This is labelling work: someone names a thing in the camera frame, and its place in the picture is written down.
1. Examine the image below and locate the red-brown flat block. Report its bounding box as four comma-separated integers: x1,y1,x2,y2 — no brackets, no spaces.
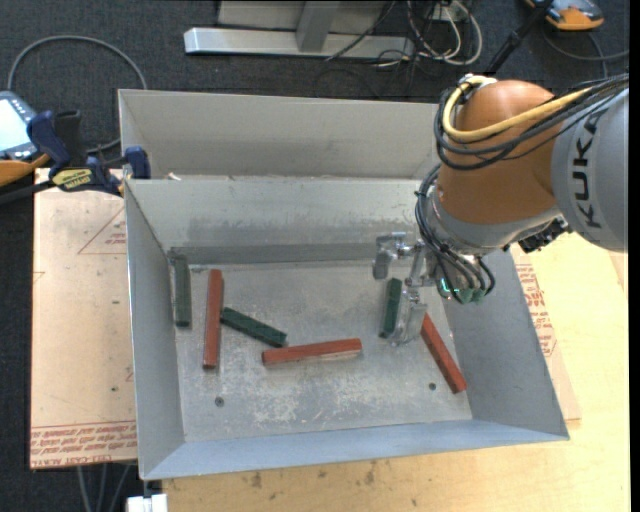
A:
419,312,469,396
261,337,364,369
201,268,225,372

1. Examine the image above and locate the brown cardboard board red print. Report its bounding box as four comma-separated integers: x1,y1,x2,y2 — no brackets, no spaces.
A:
29,167,584,472

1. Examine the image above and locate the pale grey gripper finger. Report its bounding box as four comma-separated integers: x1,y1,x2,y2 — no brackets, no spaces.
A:
390,295,415,347
409,291,429,343

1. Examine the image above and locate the grey metal bin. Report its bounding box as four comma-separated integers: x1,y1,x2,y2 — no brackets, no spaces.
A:
117,88,571,482

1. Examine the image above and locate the dark green flat block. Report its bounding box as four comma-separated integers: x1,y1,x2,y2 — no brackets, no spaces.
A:
377,277,404,340
172,254,194,329
219,306,289,349

